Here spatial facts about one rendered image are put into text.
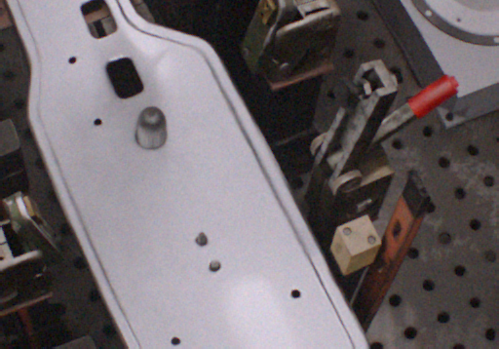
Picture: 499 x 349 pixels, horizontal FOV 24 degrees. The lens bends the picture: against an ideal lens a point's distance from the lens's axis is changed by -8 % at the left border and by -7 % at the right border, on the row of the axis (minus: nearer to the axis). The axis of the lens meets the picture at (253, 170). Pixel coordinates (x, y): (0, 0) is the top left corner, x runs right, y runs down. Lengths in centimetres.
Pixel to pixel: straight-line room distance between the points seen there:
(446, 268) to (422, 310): 7
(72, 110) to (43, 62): 7
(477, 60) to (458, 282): 30
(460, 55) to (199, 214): 52
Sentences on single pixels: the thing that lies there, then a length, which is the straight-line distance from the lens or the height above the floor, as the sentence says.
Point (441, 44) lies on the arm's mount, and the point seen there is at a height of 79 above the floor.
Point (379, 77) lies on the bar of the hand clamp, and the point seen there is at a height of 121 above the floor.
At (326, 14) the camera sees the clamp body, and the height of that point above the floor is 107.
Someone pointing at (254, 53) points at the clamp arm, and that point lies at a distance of 133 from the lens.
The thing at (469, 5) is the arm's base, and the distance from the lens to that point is 166.
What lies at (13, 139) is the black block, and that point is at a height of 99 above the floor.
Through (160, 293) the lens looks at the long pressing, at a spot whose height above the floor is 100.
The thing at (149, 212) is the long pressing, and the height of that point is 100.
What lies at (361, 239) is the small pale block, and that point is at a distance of 119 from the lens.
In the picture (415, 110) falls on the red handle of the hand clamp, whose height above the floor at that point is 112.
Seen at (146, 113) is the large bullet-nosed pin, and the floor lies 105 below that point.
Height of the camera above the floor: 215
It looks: 64 degrees down
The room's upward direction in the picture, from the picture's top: 9 degrees clockwise
